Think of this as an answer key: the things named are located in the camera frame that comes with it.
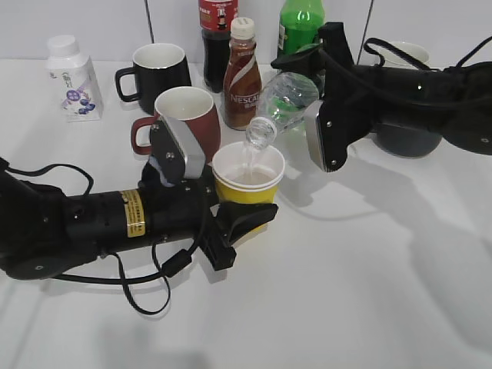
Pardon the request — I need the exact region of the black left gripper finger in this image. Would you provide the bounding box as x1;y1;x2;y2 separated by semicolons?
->
210;202;278;248

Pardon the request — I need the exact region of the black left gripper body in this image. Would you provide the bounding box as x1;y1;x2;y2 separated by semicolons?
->
138;165;236;271

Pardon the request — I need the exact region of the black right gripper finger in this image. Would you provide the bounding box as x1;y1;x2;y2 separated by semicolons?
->
271;48;326;78
317;22;354;77

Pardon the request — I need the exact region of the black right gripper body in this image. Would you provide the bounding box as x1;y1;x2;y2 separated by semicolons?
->
318;65;389;147

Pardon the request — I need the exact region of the clear water bottle green label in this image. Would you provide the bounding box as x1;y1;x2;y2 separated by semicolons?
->
245;72;319;151

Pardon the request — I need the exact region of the yellow paper cup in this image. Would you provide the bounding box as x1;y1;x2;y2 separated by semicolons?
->
211;140;286;234

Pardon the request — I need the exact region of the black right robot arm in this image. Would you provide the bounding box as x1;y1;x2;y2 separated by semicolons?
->
271;22;491;167

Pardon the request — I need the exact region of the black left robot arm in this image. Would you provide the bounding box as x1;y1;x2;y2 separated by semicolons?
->
1;161;278;281

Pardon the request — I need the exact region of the green soda bottle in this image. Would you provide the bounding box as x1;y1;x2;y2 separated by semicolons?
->
277;0;325;57

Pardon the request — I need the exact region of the white ceramic mug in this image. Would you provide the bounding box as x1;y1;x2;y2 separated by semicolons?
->
377;41;430;69

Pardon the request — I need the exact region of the dark grey ceramic mug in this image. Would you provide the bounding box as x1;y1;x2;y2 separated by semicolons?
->
375;125;442;158

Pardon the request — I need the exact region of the brown Nescafe coffee bottle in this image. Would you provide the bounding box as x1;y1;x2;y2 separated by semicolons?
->
224;17;262;131

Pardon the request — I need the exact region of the red ceramic mug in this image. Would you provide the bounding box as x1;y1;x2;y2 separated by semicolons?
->
131;86;221;164

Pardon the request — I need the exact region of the dark cola bottle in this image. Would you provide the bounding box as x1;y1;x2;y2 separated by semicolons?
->
198;0;238;93

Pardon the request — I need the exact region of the black ceramic mug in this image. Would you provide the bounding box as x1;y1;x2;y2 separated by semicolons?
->
115;43;191;115

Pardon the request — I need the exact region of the white yogurt drink bottle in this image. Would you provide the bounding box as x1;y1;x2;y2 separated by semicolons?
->
46;35;104;122

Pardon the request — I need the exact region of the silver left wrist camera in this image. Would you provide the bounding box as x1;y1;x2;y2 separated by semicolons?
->
148;115;206;187

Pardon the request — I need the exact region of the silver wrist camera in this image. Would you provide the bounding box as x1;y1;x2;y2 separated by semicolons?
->
304;100;347;172
148;115;206;187

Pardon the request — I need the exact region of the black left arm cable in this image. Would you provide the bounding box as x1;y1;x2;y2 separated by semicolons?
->
3;163;216;316

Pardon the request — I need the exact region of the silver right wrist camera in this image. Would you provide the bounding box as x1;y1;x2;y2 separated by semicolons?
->
304;100;347;172

